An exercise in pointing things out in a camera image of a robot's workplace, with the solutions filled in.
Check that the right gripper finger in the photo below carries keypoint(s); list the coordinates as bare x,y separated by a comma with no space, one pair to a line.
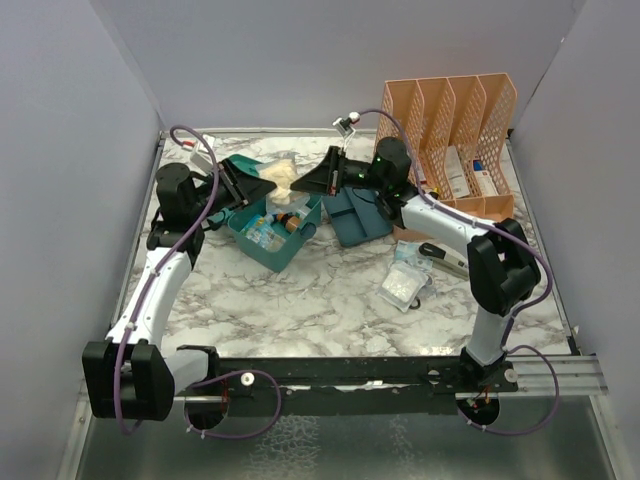
313,183
328,166

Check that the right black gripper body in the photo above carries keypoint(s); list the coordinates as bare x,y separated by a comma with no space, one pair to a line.
354,174

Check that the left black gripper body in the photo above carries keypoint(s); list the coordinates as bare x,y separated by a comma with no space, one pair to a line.
228,192

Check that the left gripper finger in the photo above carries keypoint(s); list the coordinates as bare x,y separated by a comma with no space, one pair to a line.
253,190
238,168

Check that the cream cotton ball bag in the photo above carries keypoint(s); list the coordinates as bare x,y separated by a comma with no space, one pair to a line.
283,199

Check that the blue cotton swab packet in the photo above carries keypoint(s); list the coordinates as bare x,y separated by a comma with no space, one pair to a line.
262,234

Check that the dark blue divided tray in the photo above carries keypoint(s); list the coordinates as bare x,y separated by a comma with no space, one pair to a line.
355,217

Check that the brown bottle orange cap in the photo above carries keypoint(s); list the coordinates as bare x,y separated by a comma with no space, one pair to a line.
289,221

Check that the white gauze packet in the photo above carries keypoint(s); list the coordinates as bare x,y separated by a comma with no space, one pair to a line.
401,285

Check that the blue face mask packet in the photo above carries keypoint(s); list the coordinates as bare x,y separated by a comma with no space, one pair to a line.
408,253

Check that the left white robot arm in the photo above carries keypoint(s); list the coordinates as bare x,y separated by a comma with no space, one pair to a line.
127,376

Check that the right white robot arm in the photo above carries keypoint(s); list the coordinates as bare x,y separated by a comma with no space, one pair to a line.
503,268

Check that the teal medicine kit box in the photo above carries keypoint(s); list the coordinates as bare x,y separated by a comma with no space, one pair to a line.
310,215

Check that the white red medicine box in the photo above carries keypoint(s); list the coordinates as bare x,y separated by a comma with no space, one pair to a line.
484,180

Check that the peach file organizer rack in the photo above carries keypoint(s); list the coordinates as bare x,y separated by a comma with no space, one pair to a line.
472,113

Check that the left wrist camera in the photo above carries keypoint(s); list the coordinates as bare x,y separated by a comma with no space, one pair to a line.
198,154

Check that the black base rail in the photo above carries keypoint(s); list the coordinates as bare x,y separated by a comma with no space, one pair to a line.
346,386

